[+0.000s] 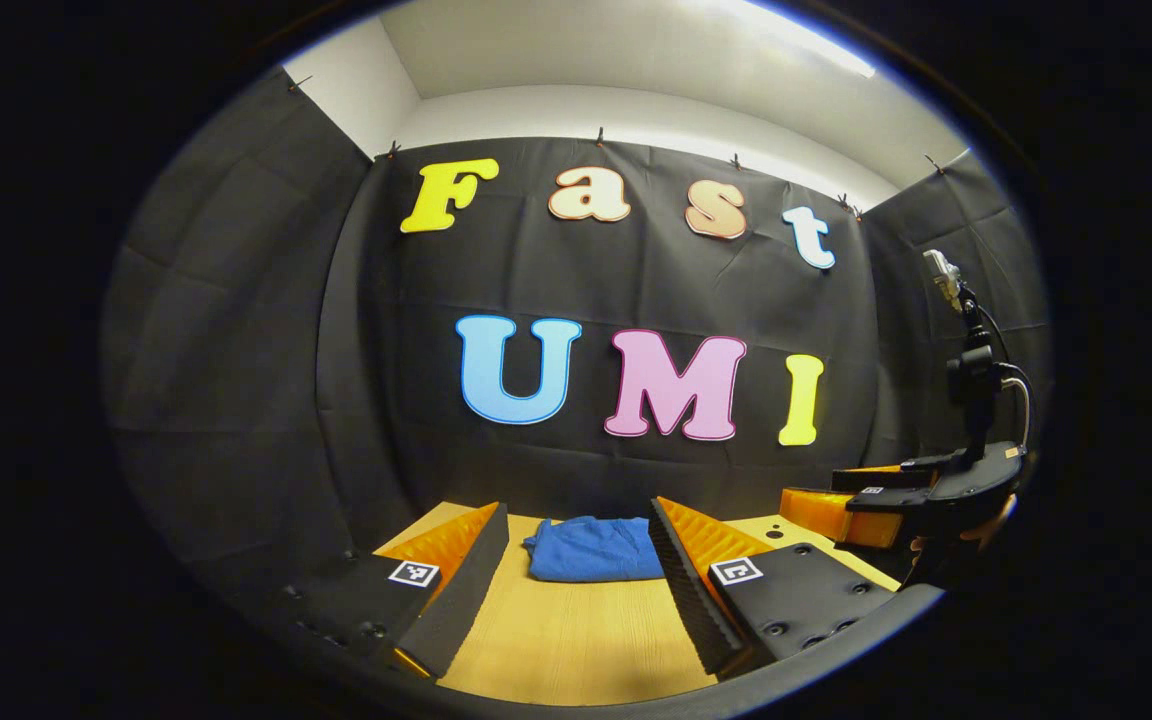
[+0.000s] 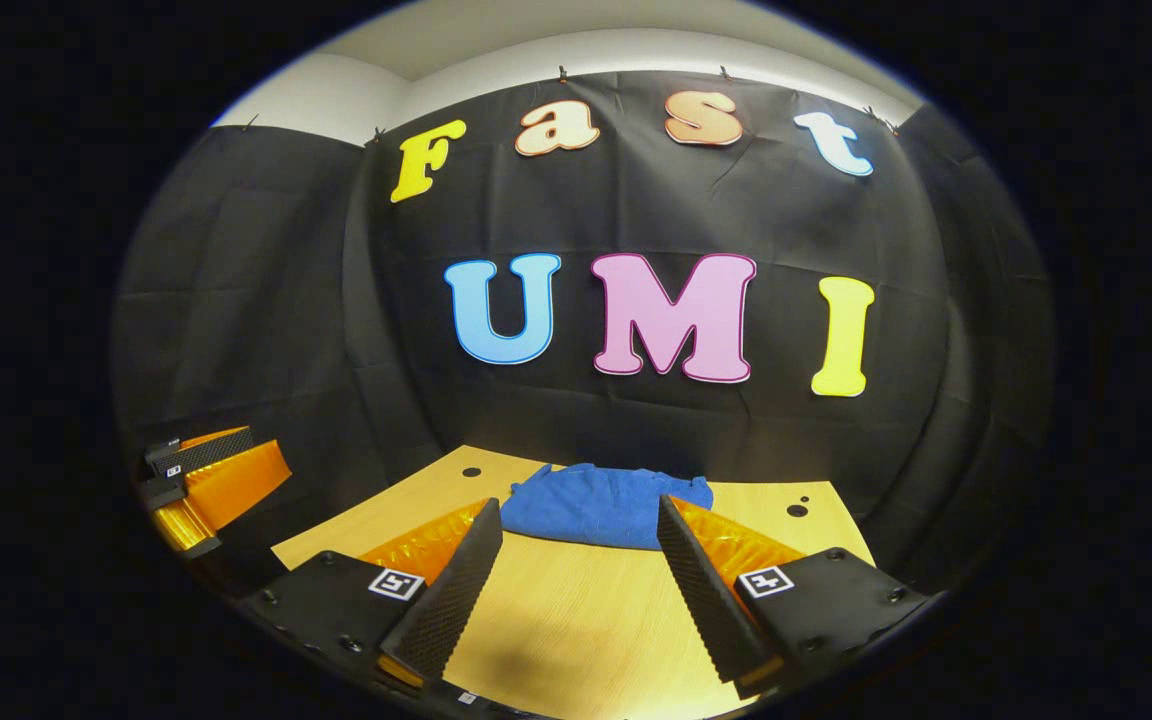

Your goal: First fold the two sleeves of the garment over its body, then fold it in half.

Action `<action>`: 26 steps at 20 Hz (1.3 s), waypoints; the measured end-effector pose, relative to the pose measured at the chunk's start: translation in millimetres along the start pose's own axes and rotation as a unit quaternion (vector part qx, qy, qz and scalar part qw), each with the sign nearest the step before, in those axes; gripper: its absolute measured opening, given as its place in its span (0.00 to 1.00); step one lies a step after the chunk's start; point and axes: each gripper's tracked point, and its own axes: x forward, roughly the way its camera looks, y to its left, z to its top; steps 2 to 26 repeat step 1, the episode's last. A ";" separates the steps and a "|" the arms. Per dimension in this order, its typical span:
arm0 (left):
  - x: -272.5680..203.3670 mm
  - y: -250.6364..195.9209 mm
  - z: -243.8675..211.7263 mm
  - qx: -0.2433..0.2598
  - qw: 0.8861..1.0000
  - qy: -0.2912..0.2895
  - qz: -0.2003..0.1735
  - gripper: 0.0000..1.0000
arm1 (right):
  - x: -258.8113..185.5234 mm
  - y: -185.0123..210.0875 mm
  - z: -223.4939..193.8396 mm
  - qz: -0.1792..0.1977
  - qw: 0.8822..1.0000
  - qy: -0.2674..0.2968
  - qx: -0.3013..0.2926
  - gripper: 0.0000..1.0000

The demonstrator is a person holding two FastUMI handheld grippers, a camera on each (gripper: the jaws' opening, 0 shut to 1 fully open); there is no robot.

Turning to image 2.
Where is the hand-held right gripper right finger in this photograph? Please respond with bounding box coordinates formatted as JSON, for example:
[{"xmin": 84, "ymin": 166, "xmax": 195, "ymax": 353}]
[{"xmin": 656, "ymin": 493, "xmax": 929, "ymax": 701}]

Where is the black backdrop cloth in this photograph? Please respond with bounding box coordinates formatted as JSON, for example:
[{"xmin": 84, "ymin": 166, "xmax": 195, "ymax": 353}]
[{"xmin": 111, "ymin": 68, "xmax": 1055, "ymax": 601}]

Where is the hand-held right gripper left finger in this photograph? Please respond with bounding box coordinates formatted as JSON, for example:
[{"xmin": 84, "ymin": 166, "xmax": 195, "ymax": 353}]
[{"xmin": 241, "ymin": 497, "xmax": 505, "ymax": 693}]

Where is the blue button jacket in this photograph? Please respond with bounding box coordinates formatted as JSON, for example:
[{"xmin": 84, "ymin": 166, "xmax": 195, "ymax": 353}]
[{"xmin": 499, "ymin": 462, "xmax": 715, "ymax": 553}]

